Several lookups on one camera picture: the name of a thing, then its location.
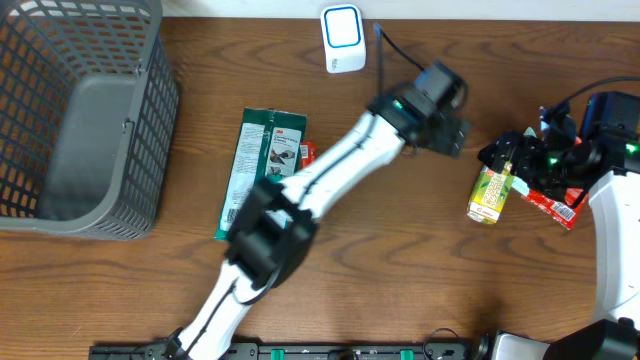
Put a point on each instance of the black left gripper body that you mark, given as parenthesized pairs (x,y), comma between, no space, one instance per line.
(445,138)

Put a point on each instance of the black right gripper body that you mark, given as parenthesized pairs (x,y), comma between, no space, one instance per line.
(547,169)

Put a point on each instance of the mint wet wipes pack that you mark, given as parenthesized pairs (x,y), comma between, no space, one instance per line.
(518,184)

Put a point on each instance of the red snack bag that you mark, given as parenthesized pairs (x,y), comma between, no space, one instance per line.
(555,207)

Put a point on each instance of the green tea drink carton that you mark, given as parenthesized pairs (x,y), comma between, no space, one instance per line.
(489,194)

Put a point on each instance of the red chocolate bar wrapper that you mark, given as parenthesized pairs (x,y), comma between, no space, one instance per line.
(307,154)

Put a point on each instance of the green white 3M package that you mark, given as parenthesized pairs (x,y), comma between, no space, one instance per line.
(268,145)

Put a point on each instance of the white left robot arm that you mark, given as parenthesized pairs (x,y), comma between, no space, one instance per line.
(274,228)

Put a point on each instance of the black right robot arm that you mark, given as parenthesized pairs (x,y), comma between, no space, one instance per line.
(614,330)

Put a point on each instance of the white barcode scanner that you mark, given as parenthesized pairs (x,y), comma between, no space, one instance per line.
(343,38)

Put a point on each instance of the grey plastic mesh basket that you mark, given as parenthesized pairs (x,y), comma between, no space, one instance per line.
(88,110)

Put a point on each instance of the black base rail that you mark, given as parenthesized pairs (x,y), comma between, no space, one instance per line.
(162,350)

